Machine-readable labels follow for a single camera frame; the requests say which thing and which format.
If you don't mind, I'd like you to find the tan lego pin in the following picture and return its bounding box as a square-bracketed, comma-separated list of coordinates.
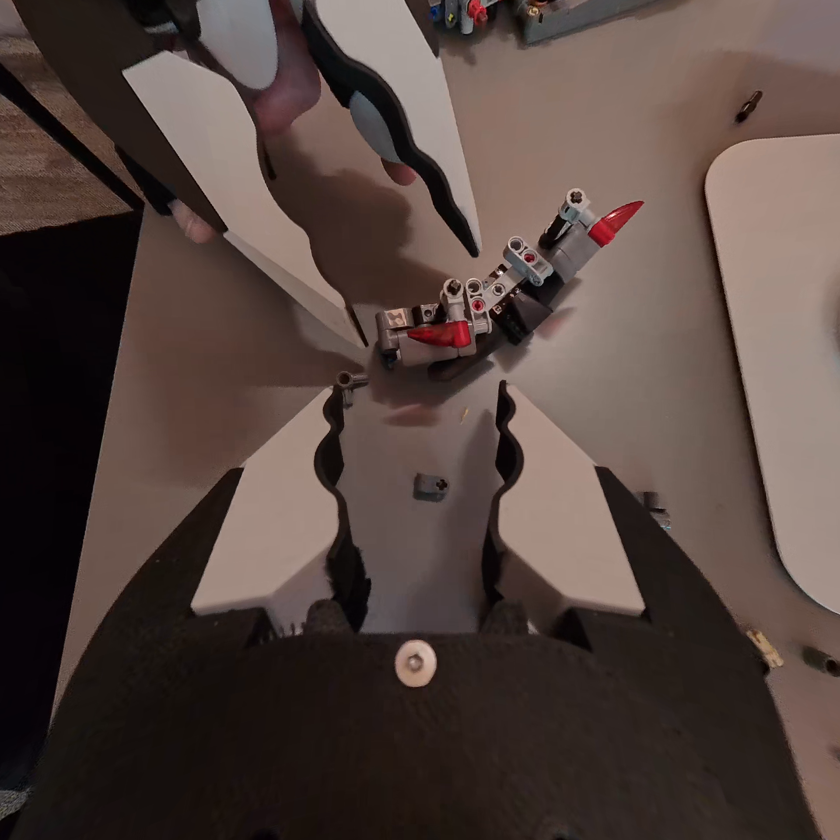
[748, 630, 786, 668]

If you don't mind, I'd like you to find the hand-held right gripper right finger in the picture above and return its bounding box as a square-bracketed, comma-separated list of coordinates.
[481, 381, 648, 632]

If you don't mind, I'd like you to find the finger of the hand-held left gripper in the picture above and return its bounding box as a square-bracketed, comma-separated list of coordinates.
[302, 0, 483, 258]
[121, 51, 370, 350]

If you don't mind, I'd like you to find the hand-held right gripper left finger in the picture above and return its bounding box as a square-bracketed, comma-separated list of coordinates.
[190, 386, 368, 631]

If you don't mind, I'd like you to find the grey lego subassembly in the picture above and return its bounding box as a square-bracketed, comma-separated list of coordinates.
[375, 187, 645, 386]

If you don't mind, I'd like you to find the lego car chassis assembly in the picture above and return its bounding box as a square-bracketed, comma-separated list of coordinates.
[427, 0, 660, 47]

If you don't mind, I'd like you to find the red translucent lego wedge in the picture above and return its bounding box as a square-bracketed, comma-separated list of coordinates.
[407, 319, 471, 350]

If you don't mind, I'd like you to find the white metal book stand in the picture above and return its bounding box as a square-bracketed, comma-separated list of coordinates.
[705, 134, 840, 616]

